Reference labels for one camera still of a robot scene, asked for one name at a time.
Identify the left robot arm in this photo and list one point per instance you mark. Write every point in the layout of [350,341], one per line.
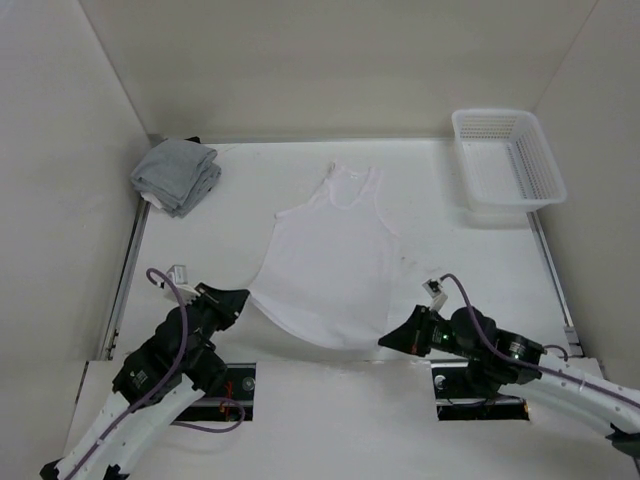
[177,366]

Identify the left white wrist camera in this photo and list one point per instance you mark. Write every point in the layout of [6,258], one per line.
[179,277]

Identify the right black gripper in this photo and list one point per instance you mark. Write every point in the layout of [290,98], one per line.
[410,335]

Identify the folded grey tank tops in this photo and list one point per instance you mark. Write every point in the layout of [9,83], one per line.
[178,174]

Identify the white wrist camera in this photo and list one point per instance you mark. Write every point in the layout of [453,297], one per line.
[435,290]
[179,277]

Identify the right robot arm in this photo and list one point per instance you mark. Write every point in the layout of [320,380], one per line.
[503,363]

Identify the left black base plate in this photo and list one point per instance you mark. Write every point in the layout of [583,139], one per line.
[239,385]

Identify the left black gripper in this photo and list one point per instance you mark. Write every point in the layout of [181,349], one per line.
[227,303]

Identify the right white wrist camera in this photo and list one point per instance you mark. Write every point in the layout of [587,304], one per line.
[435,290]

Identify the white tank top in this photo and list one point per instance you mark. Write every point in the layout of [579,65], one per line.
[330,266]

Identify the white plastic basket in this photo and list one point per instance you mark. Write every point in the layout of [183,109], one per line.
[506,162]

